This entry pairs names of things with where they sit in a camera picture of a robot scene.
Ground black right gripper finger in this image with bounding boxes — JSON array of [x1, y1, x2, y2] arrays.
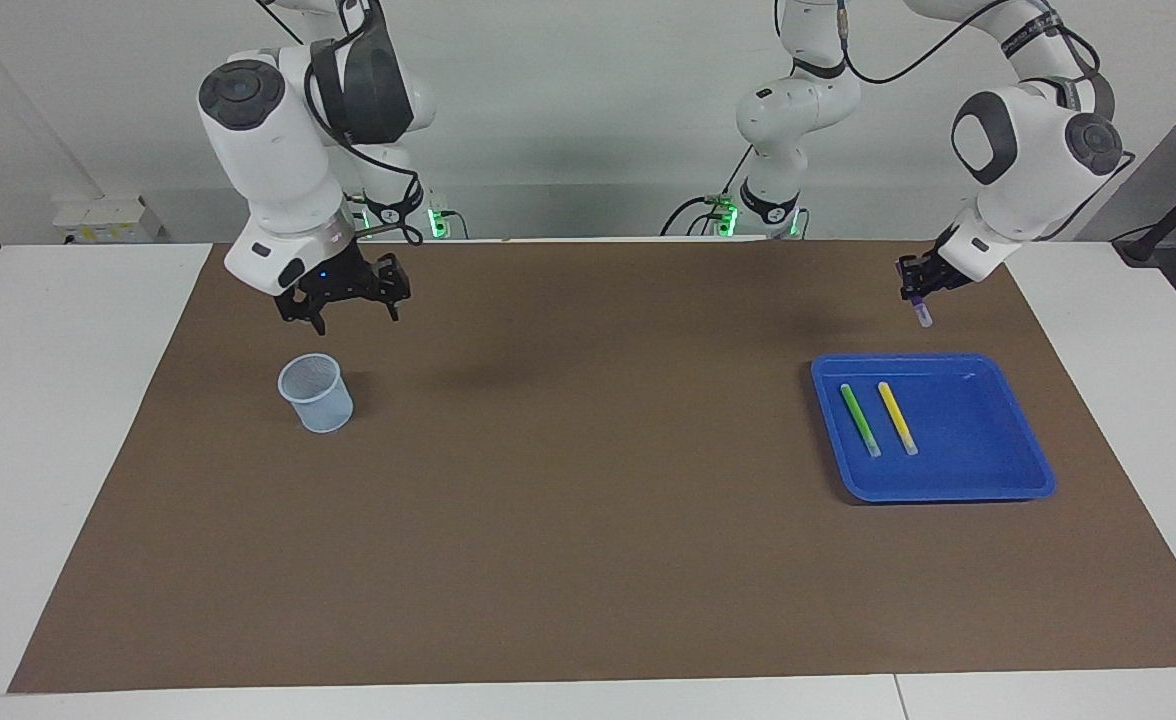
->
[[373, 253, 412, 323], [276, 290, 329, 336]]

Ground yellow highlighter pen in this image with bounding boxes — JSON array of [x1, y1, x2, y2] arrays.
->
[[877, 381, 920, 457]]

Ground green highlighter pen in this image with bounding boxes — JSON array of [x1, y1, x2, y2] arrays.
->
[[839, 383, 883, 459]]

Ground blue plastic tray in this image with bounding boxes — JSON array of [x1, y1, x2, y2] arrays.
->
[[810, 352, 1057, 503]]

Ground translucent plastic pen cup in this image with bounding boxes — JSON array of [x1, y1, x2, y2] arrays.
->
[[278, 353, 355, 434]]

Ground white power strip box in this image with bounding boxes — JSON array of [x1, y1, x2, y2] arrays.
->
[[52, 193, 164, 245]]

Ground black stand pole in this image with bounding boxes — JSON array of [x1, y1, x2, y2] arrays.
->
[[1113, 160, 1176, 267]]

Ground brown table mat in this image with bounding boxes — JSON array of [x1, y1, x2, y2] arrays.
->
[[8, 238, 1176, 694]]

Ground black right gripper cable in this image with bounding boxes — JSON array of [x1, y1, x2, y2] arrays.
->
[[258, 0, 425, 247]]

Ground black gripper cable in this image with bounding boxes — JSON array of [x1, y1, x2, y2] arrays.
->
[[258, 0, 425, 247], [773, 0, 1139, 241]]

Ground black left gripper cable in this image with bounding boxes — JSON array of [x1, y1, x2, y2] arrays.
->
[[773, 0, 1139, 241]]

